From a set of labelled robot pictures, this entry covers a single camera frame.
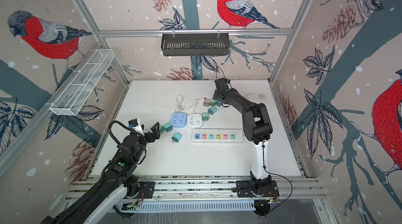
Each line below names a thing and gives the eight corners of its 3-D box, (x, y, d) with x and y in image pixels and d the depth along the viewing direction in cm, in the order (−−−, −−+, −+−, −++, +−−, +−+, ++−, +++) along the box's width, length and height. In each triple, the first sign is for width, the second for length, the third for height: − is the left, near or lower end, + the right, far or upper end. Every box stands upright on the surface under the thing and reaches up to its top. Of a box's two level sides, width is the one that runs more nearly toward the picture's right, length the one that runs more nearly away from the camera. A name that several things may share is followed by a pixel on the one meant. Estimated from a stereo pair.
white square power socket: (186, 127, 97) (186, 125, 95) (187, 115, 103) (187, 113, 101) (202, 127, 97) (202, 125, 95) (202, 115, 103) (202, 113, 101)
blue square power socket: (169, 127, 97) (169, 125, 95) (172, 113, 104) (171, 111, 102) (186, 127, 97) (185, 125, 95) (187, 113, 104) (187, 111, 102)
